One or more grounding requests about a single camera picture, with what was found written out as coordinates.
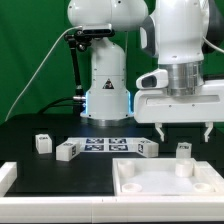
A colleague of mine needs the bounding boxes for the apriltag base sheet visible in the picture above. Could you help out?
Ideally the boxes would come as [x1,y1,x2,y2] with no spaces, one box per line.
[67,137,150,153]

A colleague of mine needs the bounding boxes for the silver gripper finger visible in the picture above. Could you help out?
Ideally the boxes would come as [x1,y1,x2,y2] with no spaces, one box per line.
[204,122,214,142]
[155,123,165,142]

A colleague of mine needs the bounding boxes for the white U-shaped obstacle fence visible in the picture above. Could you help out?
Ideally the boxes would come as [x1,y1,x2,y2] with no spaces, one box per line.
[0,163,224,223]

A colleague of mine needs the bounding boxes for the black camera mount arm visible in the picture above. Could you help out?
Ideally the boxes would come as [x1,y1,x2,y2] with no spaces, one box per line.
[64,31,91,116]

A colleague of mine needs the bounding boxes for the grey camera on mount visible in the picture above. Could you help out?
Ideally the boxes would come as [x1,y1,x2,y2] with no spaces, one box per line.
[82,24,112,36]

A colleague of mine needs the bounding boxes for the white square table top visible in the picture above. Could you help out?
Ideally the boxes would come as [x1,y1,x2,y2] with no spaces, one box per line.
[112,158,224,197]

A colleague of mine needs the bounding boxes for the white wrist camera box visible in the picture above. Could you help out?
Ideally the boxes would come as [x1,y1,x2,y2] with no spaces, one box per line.
[136,69,168,90]

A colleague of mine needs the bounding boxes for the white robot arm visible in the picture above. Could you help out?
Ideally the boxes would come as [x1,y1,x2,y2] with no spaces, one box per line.
[68,0,224,131]

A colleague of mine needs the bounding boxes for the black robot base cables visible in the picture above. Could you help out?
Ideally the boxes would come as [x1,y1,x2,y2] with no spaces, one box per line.
[39,96,83,115]

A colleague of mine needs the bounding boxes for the white camera cable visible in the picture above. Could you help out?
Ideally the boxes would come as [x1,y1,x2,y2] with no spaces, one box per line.
[3,25,84,123]

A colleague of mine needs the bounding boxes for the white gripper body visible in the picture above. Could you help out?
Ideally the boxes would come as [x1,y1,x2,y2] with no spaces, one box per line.
[134,80,224,123]

